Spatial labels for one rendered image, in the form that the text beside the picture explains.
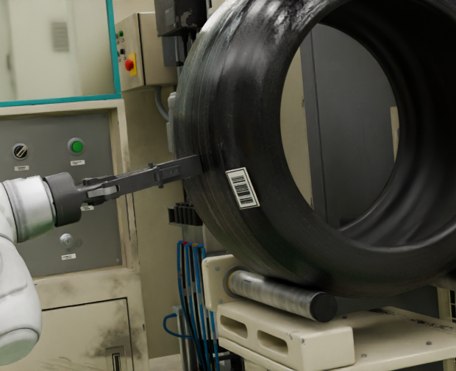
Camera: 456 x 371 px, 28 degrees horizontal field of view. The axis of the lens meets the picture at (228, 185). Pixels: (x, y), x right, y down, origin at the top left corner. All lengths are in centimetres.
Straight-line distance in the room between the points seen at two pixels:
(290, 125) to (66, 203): 59
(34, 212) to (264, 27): 42
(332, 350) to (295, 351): 5
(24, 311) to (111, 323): 86
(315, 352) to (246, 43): 47
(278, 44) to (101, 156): 78
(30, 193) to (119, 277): 73
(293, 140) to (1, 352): 81
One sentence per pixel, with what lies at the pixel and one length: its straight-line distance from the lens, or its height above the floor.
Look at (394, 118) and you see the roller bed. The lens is 202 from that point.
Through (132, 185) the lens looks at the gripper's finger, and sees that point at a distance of 133.
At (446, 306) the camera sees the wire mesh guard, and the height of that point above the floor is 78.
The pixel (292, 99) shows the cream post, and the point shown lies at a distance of 177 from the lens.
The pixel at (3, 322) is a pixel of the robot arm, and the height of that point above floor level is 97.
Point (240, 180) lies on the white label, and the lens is 133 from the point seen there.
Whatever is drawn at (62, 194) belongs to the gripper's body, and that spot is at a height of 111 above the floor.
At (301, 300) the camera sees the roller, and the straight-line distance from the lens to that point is 142.
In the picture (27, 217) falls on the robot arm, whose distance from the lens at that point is 130.
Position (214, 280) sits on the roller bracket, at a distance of 169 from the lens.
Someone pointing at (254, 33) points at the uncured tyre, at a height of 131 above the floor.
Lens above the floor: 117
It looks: 3 degrees down
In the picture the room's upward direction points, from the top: 5 degrees counter-clockwise
